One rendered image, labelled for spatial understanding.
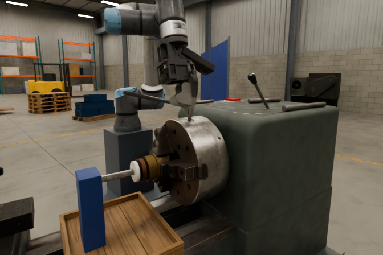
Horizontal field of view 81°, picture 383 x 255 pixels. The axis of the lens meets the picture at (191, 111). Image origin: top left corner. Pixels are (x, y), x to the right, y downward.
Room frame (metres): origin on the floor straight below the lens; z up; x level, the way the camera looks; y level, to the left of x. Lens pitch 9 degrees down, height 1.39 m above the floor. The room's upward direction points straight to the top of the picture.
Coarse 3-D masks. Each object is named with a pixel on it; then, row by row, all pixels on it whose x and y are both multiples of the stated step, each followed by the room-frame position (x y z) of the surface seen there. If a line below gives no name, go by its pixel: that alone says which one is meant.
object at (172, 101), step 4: (176, 88) 0.63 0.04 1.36; (180, 88) 0.63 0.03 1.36; (176, 92) 0.62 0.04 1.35; (180, 92) 0.63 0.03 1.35; (172, 96) 0.61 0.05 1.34; (172, 100) 0.61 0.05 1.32; (172, 104) 0.61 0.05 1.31; (176, 104) 0.61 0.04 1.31; (180, 104) 0.62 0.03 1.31; (184, 108) 0.63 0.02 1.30; (188, 112) 0.61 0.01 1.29; (188, 116) 0.61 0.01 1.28
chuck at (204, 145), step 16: (176, 128) 0.77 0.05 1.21; (192, 128) 0.73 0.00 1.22; (208, 128) 0.76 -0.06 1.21; (176, 144) 0.77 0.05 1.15; (192, 144) 0.68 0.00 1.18; (208, 144) 0.70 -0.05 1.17; (192, 160) 0.68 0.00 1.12; (208, 160) 0.68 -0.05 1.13; (208, 176) 0.67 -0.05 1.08; (176, 192) 0.77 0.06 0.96; (192, 192) 0.68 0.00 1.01; (208, 192) 0.69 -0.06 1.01
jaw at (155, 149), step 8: (160, 128) 0.81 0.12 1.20; (160, 136) 0.79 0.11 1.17; (168, 136) 0.81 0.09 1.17; (152, 144) 0.80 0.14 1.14; (160, 144) 0.78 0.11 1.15; (168, 144) 0.79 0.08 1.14; (152, 152) 0.75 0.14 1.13; (160, 152) 0.76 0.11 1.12; (168, 152) 0.77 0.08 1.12; (176, 152) 0.81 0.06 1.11
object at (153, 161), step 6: (150, 156) 0.72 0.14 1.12; (138, 162) 0.69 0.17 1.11; (144, 162) 0.69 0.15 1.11; (150, 162) 0.70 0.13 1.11; (156, 162) 0.71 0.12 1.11; (144, 168) 0.68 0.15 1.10; (150, 168) 0.69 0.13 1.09; (156, 168) 0.70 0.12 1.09; (144, 174) 0.68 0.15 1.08; (150, 174) 0.68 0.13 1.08; (156, 174) 0.70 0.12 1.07; (144, 180) 0.69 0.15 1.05
